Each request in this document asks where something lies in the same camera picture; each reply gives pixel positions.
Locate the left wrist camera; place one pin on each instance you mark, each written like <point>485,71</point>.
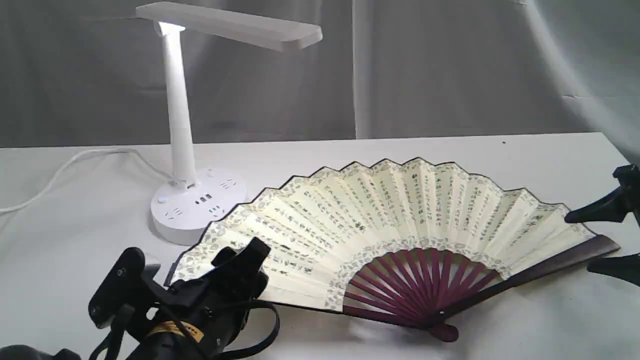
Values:
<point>122,285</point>

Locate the folding paper fan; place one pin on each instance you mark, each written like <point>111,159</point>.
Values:
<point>409,244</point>

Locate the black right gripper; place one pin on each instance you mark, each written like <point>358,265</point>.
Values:
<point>613,208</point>

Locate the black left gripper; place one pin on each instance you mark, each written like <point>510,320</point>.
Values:
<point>199,318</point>

